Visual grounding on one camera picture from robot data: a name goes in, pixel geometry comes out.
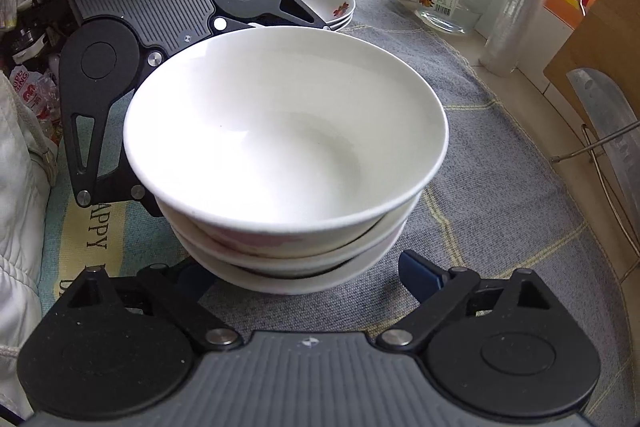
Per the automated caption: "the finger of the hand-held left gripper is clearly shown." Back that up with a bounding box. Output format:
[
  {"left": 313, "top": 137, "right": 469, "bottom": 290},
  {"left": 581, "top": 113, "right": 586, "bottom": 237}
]
[
  {"left": 211, "top": 0, "right": 332, "bottom": 32},
  {"left": 60, "top": 87, "right": 165, "bottom": 219}
]

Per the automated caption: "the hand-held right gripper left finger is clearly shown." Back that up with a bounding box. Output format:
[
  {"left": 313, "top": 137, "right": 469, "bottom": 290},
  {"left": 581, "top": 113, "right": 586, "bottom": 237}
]
[{"left": 67, "top": 259, "right": 243, "bottom": 349}]

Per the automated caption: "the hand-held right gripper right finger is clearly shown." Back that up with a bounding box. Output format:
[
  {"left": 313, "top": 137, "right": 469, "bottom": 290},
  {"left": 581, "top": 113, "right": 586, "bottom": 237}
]
[{"left": 377, "top": 249, "right": 556, "bottom": 353}]

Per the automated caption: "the white pink-floral bowl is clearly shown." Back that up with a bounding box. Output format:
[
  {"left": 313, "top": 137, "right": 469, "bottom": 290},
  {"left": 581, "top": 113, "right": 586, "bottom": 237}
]
[
  {"left": 123, "top": 27, "right": 449, "bottom": 235},
  {"left": 154, "top": 194, "right": 423, "bottom": 260}
]

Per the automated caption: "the plain white bowl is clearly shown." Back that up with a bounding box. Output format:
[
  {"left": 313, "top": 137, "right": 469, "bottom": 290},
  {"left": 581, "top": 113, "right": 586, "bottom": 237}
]
[{"left": 171, "top": 222, "right": 403, "bottom": 296}]

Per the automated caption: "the white jacket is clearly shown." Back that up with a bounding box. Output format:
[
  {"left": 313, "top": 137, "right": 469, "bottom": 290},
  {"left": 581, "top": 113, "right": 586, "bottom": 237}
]
[{"left": 0, "top": 72, "right": 61, "bottom": 408}]

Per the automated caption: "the grey checked cloth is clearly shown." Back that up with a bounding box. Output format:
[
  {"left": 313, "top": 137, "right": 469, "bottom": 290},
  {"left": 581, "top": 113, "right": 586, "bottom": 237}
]
[{"left": 100, "top": 0, "right": 640, "bottom": 427}]

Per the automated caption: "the red and white snack bag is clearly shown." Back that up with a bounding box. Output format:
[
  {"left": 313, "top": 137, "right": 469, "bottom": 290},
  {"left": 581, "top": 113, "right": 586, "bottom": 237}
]
[{"left": 7, "top": 64, "right": 63, "bottom": 148}]

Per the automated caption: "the dark cluttered shelf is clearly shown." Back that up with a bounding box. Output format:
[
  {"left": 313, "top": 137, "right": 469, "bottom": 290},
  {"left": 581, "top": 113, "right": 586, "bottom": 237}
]
[{"left": 0, "top": 0, "right": 66, "bottom": 68}]

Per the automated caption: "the wooden cutting board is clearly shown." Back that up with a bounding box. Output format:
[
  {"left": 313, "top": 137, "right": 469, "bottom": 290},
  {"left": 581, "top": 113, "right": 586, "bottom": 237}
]
[{"left": 543, "top": 0, "right": 640, "bottom": 130}]

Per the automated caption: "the metal wire rack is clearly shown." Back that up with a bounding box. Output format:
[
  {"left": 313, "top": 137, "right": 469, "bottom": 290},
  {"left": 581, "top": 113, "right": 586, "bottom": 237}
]
[{"left": 551, "top": 122, "right": 640, "bottom": 288}]

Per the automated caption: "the black-handled kitchen knife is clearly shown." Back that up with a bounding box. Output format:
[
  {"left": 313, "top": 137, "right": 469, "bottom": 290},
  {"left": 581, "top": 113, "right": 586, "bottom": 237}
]
[{"left": 566, "top": 67, "right": 640, "bottom": 228}]

